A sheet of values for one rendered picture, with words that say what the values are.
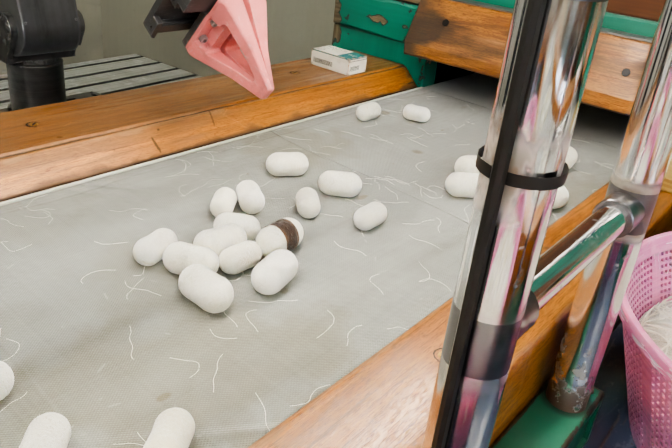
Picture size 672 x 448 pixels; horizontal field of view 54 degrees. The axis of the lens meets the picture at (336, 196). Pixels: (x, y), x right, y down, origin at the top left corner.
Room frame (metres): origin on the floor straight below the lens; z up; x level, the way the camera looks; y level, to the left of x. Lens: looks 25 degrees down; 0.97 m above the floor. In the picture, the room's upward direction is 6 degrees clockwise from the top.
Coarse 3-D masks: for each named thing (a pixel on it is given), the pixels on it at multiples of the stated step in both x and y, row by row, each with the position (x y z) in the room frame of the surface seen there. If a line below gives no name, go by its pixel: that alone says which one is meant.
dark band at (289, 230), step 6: (276, 222) 0.39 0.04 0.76; (282, 222) 0.39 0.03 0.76; (288, 222) 0.39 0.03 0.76; (282, 228) 0.38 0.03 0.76; (288, 228) 0.38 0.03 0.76; (294, 228) 0.39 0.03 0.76; (288, 234) 0.38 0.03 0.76; (294, 234) 0.38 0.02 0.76; (288, 240) 0.38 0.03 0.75; (294, 240) 0.38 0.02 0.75; (288, 246) 0.38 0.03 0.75; (294, 246) 0.38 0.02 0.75
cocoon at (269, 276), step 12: (276, 252) 0.35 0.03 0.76; (288, 252) 0.35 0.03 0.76; (264, 264) 0.34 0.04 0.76; (276, 264) 0.34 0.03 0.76; (288, 264) 0.34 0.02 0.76; (252, 276) 0.33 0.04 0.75; (264, 276) 0.33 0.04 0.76; (276, 276) 0.33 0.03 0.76; (288, 276) 0.34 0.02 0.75; (264, 288) 0.33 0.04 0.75; (276, 288) 0.33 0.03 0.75
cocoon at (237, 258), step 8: (248, 240) 0.37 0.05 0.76; (232, 248) 0.36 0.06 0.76; (240, 248) 0.36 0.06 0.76; (248, 248) 0.36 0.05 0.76; (256, 248) 0.36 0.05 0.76; (224, 256) 0.35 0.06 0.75; (232, 256) 0.35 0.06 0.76; (240, 256) 0.35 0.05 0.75; (248, 256) 0.36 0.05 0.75; (256, 256) 0.36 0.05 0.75; (224, 264) 0.35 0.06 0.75; (232, 264) 0.35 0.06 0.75; (240, 264) 0.35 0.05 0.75; (248, 264) 0.35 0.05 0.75; (256, 264) 0.36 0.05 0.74; (232, 272) 0.35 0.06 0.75
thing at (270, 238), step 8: (296, 224) 0.39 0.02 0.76; (264, 232) 0.38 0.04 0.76; (272, 232) 0.38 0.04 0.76; (280, 232) 0.38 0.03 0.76; (256, 240) 0.38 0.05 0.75; (264, 240) 0.37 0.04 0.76; (272, 240) 0.37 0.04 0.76; (280, 240) 0.37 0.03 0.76; (264, 248) 0.37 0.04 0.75; (272, 248) 0.37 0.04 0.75; (280, 248) 0.37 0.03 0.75
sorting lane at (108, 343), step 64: (320, 128) 0.64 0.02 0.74; (384, 128) 0.66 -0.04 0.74; (448, 128) 0.69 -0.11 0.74; (64, 192) 0.44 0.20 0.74; (128, 192) 0.45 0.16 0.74; (192, 192) 0.46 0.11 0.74; (320, 192) 0.49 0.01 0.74; (384, 192) 0.50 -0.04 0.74; (576, 192) 0.55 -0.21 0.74; (0, 256) 0.34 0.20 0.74; (64, 256) 0.35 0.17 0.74; (128, 256) 0.36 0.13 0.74; (320, 256) 0.39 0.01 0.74; (384, 256) 0.40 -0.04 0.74; (448, 256) 0.41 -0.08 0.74; (0, 320) 0.28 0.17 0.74; (64, 320) 0.29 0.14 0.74; (128, 320) 0.30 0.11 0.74; (192, 320) 0.30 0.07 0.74; (256, 320) 0.31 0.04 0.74; (320, 320) 0.31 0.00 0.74; (384, 320) 0.32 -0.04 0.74; (64, 384) 0.24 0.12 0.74; (128, 384) 0.25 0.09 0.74; (192, 384) 0.25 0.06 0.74; (256, 384) 0.26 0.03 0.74; (320, 384) 0.26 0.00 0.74
